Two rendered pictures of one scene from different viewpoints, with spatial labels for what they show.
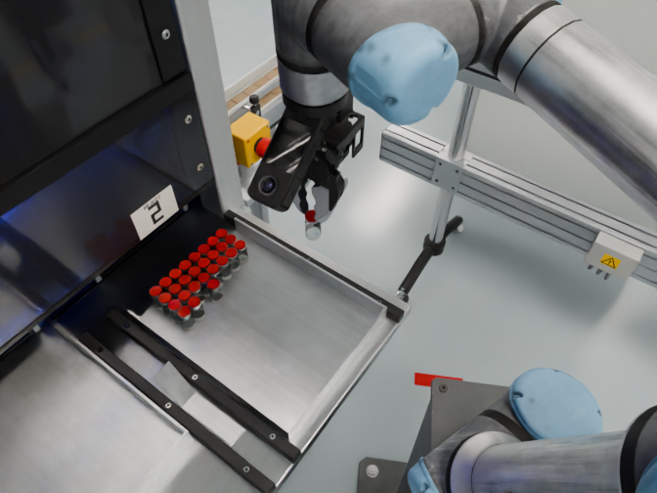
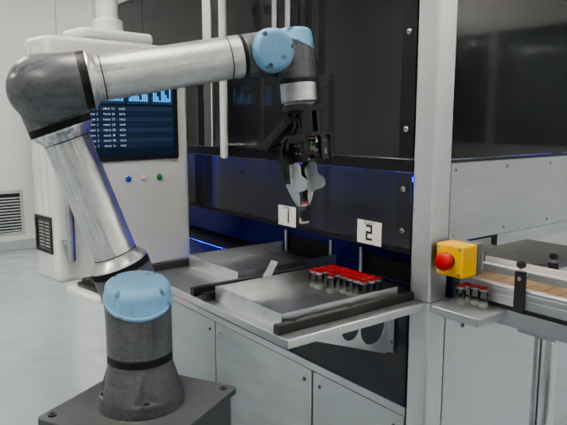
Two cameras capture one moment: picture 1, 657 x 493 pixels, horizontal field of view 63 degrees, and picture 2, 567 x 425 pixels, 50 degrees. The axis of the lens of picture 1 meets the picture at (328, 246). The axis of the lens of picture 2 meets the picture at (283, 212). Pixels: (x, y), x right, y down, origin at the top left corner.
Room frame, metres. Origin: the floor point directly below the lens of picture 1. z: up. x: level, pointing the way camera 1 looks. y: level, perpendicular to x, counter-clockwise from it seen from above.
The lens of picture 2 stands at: (0.82, -1.22, 1.30)
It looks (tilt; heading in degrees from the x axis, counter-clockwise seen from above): 9 degrees down; 107
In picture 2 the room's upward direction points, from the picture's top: straight up
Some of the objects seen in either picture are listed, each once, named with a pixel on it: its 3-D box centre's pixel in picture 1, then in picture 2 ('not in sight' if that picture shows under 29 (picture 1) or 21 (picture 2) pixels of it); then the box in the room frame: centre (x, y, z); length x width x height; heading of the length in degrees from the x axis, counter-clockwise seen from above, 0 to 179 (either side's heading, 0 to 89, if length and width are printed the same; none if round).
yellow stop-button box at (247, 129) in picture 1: (245, 138); (458, 258); (0.82, 0.16, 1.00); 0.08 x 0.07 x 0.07; 54
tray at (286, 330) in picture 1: (258, 315); (306, 293); (0.48, 0.12, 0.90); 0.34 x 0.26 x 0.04; 54
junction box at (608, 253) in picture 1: (612, 255); not in sight; (0.92, -0.79, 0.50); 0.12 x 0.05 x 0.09; 54
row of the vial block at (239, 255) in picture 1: (210, 280); (341, 282); (0.54, 0.21, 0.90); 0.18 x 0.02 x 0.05; 144
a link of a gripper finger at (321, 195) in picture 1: (333, 194); (299, 185); (0.49, -0.01, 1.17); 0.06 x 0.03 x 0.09; 146
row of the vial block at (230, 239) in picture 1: (201, 274); (348, 281); (0.56, 0.22, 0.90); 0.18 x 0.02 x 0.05; 144
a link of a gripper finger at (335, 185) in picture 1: (325, 181); (289, 163); (0.47, 0.00, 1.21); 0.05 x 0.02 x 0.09; 56
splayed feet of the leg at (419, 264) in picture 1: (432, 250); not in sight; (1.28, -0.40, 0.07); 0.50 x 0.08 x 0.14; 144
